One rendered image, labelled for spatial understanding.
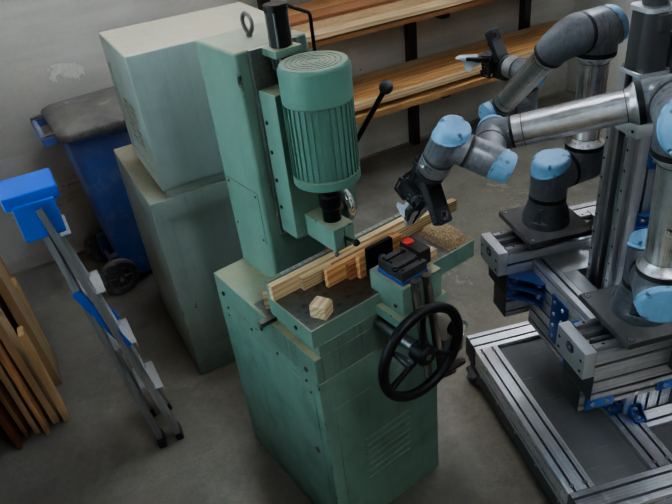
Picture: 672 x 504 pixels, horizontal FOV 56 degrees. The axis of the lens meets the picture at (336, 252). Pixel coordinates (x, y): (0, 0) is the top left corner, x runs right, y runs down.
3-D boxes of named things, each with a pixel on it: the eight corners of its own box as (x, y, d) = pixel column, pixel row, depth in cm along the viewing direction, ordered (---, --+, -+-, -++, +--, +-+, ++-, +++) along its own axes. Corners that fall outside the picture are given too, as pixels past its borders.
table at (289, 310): (334, 369, 156) (332, 351, 153) (269, 313, 178) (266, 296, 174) (499, 268, 184) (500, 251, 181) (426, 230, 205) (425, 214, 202)
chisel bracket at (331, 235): (336, 257, 172) (333, 231, 167) (307, 238, 181) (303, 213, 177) (357, 247, 175) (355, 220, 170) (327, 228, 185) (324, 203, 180)
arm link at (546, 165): (520, 192, 205) (522, 153, 197) (551, 179, 209) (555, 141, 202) (546, 206, 195) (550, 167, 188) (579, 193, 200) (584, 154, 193)
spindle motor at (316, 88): (320, 202, 155) (303, 78, 138) (281, 180, 167) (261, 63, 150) (374, 177, 163) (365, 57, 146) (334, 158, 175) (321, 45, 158)
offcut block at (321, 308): (326, 320, 163) (324, 309, 161) (310, 317, 165) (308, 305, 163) (333, 310, 166) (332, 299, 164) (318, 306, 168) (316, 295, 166)
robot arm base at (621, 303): (647, 285, 174) (654, 256, 169) (685, 318, 162) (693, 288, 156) (598, 298, 172) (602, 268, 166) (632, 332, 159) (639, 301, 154)
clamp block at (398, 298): (403, 318, 165) (401, 291, 160) (370, 296, 175) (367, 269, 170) (443, 294, 172) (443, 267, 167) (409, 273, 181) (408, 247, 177)
